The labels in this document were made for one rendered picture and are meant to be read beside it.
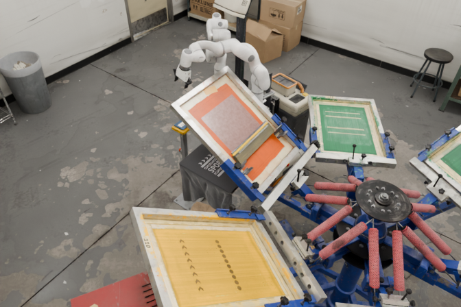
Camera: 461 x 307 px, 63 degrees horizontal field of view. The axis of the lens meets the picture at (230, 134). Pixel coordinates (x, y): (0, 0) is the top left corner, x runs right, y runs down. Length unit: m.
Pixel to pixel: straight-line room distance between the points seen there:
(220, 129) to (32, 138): 2.95
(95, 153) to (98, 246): 1.23
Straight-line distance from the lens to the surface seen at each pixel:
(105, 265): 3.54
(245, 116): 2.60
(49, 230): 3.92
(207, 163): 2.80
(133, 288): 2.11
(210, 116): 2.46
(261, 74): 2.72
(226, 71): 2.68
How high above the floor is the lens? 2.95
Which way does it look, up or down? 41 degrees down
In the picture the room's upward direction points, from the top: 1 degrees clockwise
